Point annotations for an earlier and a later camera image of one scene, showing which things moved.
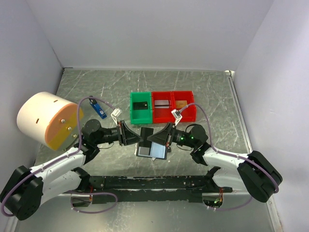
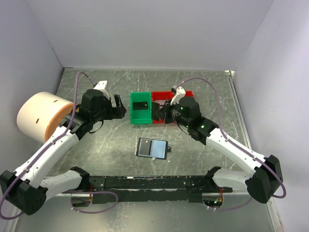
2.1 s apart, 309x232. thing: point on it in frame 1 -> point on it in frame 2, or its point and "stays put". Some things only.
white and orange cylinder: (50, 119) stays put
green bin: (141, 116) stays put
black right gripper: (162, 137) -> (164, 111)
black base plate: (131, 189) stays put
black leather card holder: (151, 150) stays put
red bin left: (162, 103) stays put
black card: (140, 105) stays put
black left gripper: (128, 137) -> (117, 112)
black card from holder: (145, 133) -> (156, 107)
